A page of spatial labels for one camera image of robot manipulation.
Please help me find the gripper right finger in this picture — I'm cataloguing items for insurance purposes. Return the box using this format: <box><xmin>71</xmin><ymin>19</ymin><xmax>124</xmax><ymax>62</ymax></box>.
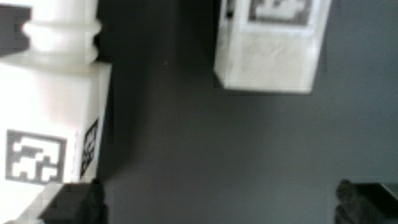
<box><xmin>334</xmin><ymin>179</ymin><xmax>398</xmax><ymax>224</ymax></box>

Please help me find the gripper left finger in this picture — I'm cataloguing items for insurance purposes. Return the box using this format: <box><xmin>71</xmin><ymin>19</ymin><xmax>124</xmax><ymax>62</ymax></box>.
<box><xmin>39</xmin><ymin>182</ymin><xmax>108</xmax><ymax>224</ymax></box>

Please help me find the white leg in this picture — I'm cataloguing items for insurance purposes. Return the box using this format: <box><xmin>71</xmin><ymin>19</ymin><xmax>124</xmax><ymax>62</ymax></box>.
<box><xmin>0</xmin><ymin>0</ymin><xmax>112</xmax><ymax>224</ymax></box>
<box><xmin>213</xmin><ymin>0</ymin><xmax>332</xmax><ymax>94</ymax></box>

